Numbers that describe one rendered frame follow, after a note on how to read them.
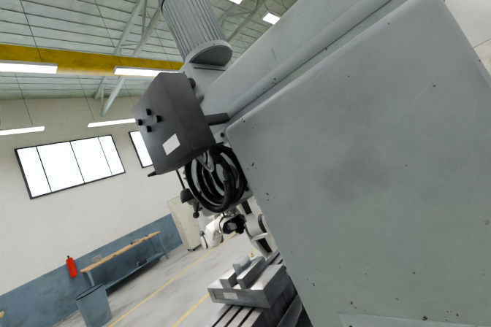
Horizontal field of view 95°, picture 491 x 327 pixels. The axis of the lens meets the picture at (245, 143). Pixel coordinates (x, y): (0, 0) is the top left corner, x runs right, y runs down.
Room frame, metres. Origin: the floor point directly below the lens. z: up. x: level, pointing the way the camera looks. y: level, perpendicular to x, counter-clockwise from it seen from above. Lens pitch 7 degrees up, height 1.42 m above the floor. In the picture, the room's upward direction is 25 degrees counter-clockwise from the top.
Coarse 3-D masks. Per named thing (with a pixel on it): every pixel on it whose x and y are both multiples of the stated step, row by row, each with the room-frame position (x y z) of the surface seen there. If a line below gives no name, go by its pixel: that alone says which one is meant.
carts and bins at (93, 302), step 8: (96, 288) 4.25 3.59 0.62; (104, 288) 4.46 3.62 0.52; (80, 296) 4.37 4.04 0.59; (88, 296) 4.15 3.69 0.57; (96, 296) 4.22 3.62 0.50; (104, 296) 4.36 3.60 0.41; (80, 304) 4.12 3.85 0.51; (88, 304) 4.13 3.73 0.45; (96, 304) 4.20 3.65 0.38; (104, 304) 4.31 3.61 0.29; (80, 312) 4.16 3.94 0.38; (88, 312) 4.13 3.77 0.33; (96, 312) 4.18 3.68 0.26; (104, 312) 4.27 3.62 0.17; (88, 320) 4.13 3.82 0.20; (96, 320) 4.17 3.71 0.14; (104, 320) 4.24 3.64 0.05
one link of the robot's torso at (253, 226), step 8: (248, 200) 1.73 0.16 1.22; (240, 208) 1.77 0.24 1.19; (248, 208) 1.80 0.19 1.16; (256, 208) 1.80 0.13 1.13; (248, 216) 1.75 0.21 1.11; (256, 216) 1.75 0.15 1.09; (248, 224) 1.75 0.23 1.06; (256, 224) 1.73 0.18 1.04; (248, 232) 1.76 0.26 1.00; (256, 232) 1.74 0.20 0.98; (264, 232) 1.75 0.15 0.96
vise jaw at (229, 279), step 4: (232, 268) 1.03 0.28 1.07; (228, 272) 1.00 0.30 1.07; (232, 272) 0.98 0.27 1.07; (224, 276) 0.98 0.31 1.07; (228, 276) 0.96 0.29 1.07; (232, 276) 0.97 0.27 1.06; (236, 276) 0.98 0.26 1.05; (220, 280) 0.98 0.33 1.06; (224, 280) 0.96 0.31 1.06; (228, 280) 0.95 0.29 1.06; (232, 280) 0.96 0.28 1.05; (236, 280) 0.97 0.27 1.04; (224, 284) 0.97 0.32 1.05; (228, 284) 0.95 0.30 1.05; (232, 284) 0.96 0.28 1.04
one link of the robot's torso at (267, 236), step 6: (264, 222) 1.73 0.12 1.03; (246, 234) 1.79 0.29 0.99; (264, 234) 1.78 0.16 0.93; (270, 234) 1.74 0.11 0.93; (252, 240) 1.79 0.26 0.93; (258, 240) 1.81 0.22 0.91; (264, 240) 1.80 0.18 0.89; (270, 240) 1.74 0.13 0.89; (258, 246) 1.79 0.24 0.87; (264, 246) 1.84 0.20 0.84; (270, 246) 1.76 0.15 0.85; (276, 246) 1.84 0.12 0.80; (264, 252) 1.84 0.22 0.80; (270, 252) 1.86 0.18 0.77
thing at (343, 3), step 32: (320, 0) 0.49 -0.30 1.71; (352, 0) 0.46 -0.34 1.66; (384, 0) 0.43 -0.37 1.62; (288, 32) 0.55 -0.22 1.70; (320, 32) 0.51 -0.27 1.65; (352, 32) 0.48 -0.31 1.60; (256, 64) 0.63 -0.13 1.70; (288, 64) 0.58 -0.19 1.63; (224, 96) 0.74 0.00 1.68; (256, 96) 0.66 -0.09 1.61
